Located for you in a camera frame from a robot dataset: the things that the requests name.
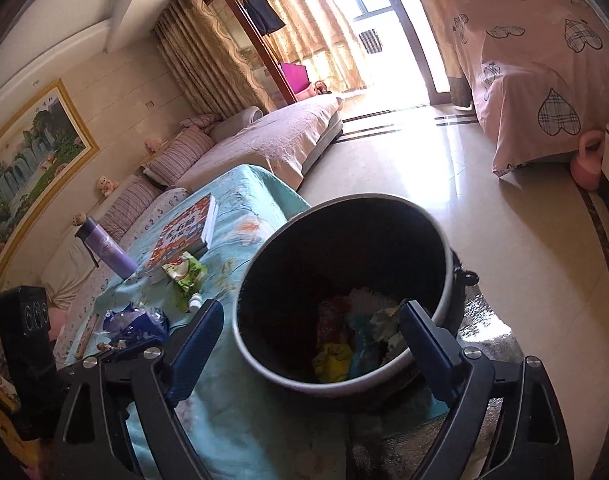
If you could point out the pink heart-print furniture cover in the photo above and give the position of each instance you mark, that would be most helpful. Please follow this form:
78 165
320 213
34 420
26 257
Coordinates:
524 70

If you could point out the small striped pillow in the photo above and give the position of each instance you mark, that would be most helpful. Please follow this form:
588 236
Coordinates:
199 121

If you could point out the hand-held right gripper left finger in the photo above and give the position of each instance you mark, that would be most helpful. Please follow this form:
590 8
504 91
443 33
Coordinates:
194 355

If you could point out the radiator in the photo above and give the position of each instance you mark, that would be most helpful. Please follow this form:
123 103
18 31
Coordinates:
370 42

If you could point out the blue crumpled wrapper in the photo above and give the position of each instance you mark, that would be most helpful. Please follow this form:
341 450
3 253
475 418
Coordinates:
134 322

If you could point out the floral teal tablecloth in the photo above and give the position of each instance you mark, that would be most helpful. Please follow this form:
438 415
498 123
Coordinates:
234 410

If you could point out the black trash bin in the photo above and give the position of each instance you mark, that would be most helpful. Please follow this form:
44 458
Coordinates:
284 260

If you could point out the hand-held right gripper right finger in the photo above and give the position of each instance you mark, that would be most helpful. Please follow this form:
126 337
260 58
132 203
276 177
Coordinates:
437 355

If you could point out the pale blue plastic bag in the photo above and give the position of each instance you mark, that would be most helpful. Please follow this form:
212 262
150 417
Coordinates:
365 355

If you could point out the pink watering can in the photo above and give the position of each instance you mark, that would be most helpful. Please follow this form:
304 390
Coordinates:
588 165

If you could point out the small white bottle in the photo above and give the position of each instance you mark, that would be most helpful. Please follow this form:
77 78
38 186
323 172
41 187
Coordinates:
195 302

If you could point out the white stuffed toy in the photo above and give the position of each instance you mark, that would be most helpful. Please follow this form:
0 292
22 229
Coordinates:
104 186

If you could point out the framed landscape painting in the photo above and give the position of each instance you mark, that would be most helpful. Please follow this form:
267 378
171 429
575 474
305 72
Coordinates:
29 175

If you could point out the colourful book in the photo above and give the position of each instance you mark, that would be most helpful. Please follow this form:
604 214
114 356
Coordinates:
184 230

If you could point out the pink stuffed toy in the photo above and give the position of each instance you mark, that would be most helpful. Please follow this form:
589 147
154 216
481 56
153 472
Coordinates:
153 144

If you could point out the white tissue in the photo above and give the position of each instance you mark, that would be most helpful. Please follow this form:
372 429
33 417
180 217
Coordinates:
388 322

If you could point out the beige sofa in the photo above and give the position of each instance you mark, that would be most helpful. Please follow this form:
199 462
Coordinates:
274 135

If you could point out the white pillow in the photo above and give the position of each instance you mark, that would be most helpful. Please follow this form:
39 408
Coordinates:
67 267

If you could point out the dark hanging garment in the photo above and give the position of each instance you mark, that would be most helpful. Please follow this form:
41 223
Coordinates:
264 12

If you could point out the sheer balcony curtain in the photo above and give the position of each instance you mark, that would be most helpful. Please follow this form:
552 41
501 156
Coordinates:
309 25

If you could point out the pink plush cushion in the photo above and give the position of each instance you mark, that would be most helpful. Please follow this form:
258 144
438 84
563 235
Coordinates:
57 324

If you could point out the large striped pillow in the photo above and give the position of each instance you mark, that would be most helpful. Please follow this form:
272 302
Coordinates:
177 155
129 206

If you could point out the small beige stuffed toy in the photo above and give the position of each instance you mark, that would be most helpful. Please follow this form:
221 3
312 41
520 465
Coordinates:
79 219

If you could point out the purple water bottle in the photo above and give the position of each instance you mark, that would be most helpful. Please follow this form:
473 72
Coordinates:
107 250

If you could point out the wooden ruler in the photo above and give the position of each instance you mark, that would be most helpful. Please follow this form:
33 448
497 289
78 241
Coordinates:
86 335

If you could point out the magenta chair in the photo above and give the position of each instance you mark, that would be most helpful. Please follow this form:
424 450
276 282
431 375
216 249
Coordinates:
294 77

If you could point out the green snack wrapper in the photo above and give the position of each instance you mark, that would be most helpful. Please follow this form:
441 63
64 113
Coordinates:
184 272

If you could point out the yellow snack packet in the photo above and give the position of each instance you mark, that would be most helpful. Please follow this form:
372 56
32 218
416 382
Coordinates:
332 361

